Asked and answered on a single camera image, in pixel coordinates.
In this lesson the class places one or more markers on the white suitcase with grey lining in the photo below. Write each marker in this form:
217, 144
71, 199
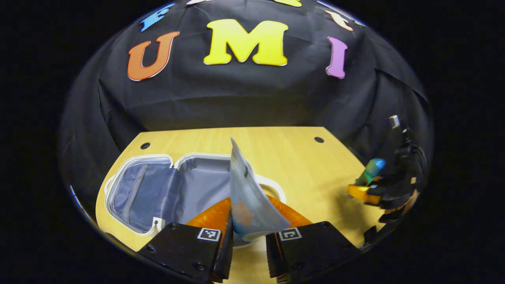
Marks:
158, 189

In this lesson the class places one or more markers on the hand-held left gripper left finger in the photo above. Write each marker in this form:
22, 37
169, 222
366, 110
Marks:
228, 256

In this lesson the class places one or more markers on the black backdrop cloth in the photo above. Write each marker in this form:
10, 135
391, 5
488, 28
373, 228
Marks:
244, 98

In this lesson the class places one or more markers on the blue skincare tube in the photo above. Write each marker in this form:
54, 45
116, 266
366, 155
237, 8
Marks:
373, 167

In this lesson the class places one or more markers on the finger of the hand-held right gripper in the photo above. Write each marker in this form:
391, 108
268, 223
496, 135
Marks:
361, 193

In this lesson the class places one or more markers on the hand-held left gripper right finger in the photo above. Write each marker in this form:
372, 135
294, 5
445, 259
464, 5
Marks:
272, 256

